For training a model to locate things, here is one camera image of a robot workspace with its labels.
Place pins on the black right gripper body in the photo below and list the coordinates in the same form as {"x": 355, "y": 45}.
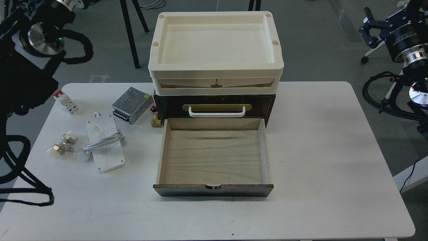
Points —
{"x": 397, "y": 20}

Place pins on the white marble power bank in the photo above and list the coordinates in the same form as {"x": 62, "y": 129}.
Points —
{"x": 105, "y": 142}

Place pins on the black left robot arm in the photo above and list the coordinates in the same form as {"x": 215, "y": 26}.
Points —
{"x": 32, "y": 48}

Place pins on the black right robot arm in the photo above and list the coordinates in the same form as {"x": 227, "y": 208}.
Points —
{"x": 405, "y": 35}

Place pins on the dark wooden cabinet body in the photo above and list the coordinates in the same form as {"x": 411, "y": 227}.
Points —
{"x": 256, "y": 106}

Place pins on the cream stacked plastic trays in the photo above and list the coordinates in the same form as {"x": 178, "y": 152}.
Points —
{"x": 215, "y": 53}

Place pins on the open wooden drawer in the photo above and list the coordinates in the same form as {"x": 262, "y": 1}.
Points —
{"x": 214, "y": 157}

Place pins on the metal mesh power supply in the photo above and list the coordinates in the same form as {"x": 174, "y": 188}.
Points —
{"x": 131, "y": 105}

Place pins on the white table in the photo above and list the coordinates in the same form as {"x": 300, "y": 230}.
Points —
{"x": 330, "y": 178}

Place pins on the red white circuit breaker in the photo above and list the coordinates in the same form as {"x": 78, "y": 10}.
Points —
{"x": 66, "y": 102}

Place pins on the white metal pipe fitting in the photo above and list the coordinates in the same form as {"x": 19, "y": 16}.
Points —
{"x": 63, "y": 145}

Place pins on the white drawer handle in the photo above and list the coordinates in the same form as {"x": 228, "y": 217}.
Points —
{"x": 217, "y": 115}

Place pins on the brass valve red handle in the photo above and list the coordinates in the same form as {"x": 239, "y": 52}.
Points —
{"x": 156, "y": 121}

